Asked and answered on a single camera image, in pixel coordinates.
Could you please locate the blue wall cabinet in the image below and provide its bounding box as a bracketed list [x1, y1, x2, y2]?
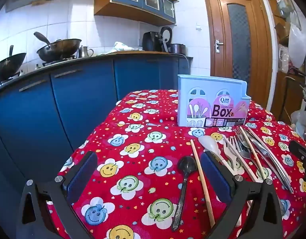
[94, 0, 178, 26]

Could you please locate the dark cooking pot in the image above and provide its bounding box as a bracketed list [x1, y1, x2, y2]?
[170, 43, 186, 54]

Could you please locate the small dark wok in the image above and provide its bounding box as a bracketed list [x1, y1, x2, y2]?
[0, 45, 27, 82]

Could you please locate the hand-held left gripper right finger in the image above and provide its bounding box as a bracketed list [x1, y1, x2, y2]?
[200, 151, 284, 239]

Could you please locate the wooden shelf unit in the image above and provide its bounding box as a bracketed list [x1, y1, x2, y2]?
[265, 0, 306, 125]

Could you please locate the patterned dish cloth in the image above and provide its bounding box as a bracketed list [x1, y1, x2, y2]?
[114, 41, 136, 52]

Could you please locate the clear plastic bag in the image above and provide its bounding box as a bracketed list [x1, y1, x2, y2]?
[291, 110, 306, 135]

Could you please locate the red smiley flower tablecloth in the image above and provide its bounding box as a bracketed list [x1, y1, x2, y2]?
[46, 88, 306, 239]

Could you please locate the wooden chopstick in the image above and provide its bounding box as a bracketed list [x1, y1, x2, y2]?
[190, 139, 215, 228]
[240, 126, 267, 181]

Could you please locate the white plastic spoon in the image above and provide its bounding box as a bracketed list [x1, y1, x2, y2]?
[198, 136, 237, 176]

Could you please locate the white plastic fork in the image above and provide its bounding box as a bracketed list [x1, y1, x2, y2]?
[222, 136, 258, 183]

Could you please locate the metal fork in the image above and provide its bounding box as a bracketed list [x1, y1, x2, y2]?
[236, 142, 263, 177]
[233, 129, 262, 175]

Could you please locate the black air fryer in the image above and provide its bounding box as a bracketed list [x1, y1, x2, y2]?
[142, 31, 164, 52]

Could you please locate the black rice cooker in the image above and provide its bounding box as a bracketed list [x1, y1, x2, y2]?
[160, 26, 173, 53]

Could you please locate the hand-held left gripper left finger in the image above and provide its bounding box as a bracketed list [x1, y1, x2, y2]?
[16, 151, 98, 239]

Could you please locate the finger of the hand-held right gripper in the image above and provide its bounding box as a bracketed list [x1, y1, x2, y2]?
[289, 141, 306, 180]

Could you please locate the gas stove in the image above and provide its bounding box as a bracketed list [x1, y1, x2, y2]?
[0, 55, 78, 90]

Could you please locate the white plastic bag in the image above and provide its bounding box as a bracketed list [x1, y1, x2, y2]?
[289, 24, 306, 69]

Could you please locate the wooden door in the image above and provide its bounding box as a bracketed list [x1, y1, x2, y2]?
[202, 0, 278, 110]

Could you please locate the black spoon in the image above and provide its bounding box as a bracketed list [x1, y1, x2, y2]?
[171, 156, 198, 231]

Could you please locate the light blue utensil box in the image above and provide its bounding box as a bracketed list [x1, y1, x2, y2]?
[177, 74, 252, 128]

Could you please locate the large dark wok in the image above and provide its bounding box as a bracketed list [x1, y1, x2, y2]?
[34, 31, 82, 63]

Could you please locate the metal kettle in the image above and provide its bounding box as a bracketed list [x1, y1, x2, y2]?
[77, 45, 94, 58]

